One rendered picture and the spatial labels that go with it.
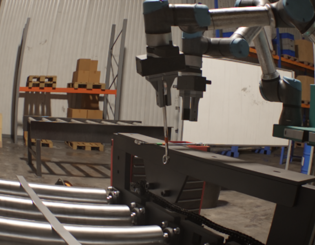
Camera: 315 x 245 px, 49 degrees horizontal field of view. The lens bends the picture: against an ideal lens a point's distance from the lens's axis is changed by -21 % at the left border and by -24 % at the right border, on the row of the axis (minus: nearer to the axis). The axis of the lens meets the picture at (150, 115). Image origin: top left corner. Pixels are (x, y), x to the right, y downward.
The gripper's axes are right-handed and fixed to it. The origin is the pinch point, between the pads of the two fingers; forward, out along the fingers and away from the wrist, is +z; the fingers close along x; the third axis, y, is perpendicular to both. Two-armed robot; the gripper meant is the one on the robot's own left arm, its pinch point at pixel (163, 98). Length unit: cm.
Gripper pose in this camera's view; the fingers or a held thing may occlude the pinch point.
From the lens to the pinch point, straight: 125.4
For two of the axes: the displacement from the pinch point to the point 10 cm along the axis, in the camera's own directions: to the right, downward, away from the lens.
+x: -9.3, 2.0, -3.0
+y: -3.6, -3.3, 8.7
